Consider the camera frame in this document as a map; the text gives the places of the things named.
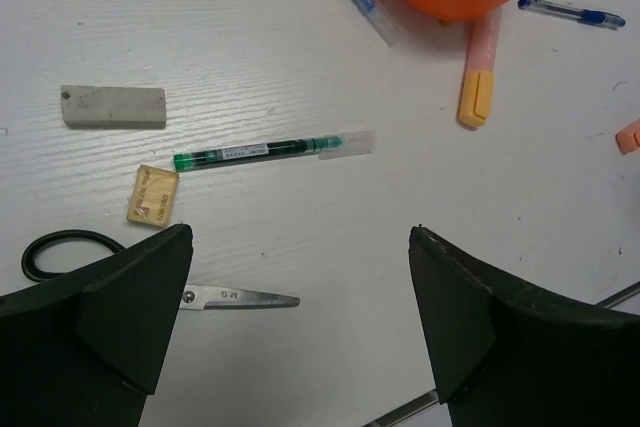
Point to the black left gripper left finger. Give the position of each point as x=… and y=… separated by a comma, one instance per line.
x=87, y=348

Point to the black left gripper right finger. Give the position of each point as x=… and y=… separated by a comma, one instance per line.
x=506, y=352

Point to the small yellow eraser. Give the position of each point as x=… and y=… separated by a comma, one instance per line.
x=153, y=196

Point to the orange pink highlighter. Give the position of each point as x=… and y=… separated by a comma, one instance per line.
x=628, y=138

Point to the black handled scissors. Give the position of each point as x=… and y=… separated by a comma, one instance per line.
x=194, y=297

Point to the grey rectangular eraser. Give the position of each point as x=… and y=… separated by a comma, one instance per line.
x=112, y=107

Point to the blue clear ballpoint pen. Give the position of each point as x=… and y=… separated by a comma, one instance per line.
x=588, y=17

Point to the green ink pen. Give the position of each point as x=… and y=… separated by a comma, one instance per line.
x=324, y=147

